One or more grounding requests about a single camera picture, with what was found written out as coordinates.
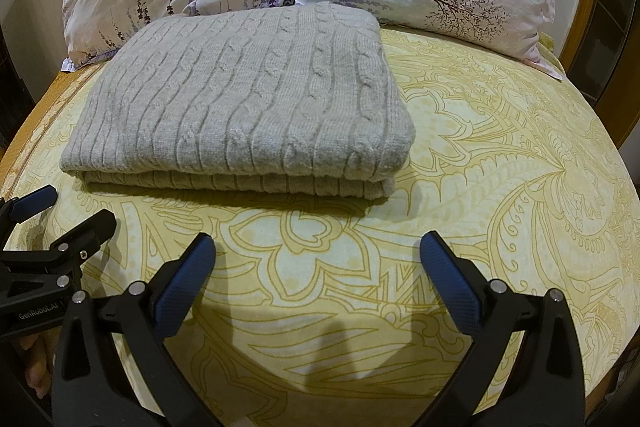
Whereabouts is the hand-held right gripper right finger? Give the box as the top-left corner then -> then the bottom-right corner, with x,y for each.
414,231 -> 587,427

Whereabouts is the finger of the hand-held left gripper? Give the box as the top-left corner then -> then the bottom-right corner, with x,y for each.
0,208 -> 117,294
0,186 -> 59,233

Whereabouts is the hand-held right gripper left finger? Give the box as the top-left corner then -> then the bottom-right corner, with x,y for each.
52,232 -> 224,427

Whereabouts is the grey cable-knit sweater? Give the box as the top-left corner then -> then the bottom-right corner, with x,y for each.
59,2 -> 417,202

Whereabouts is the person's left hand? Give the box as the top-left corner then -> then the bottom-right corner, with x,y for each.
20,336 -> 55,401

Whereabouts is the yellow patterned bed sheet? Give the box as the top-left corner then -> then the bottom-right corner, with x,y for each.
0,27 -> 628,427

